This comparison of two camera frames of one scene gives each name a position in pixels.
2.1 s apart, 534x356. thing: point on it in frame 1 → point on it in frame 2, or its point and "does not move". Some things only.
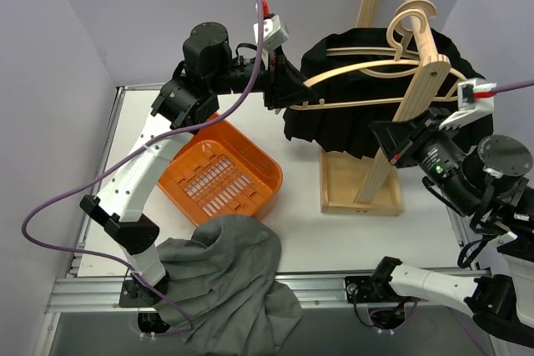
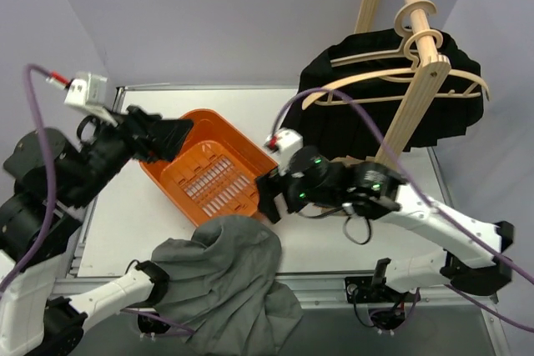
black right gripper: [413, 139] → [274, 191]
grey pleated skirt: [219, 298] does not move
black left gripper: [271, 82] → [147, 132]
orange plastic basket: [223, 171] does not move
